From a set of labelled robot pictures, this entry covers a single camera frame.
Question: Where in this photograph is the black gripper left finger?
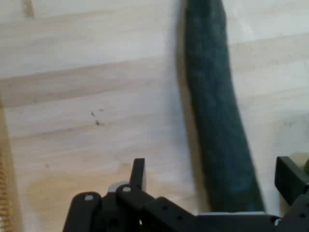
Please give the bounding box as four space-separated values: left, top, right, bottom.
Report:
64 158 197 232

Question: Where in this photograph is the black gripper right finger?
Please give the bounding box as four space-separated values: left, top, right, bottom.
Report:
274 156 309 232

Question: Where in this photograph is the green bell pepper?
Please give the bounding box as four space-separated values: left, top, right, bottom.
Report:
292 152 309 173

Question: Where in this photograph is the long dark green cucumber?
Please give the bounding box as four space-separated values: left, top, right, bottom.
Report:
177 0 266 215

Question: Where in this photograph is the wooden cutting board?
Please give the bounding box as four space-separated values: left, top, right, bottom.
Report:
0 0 309 232

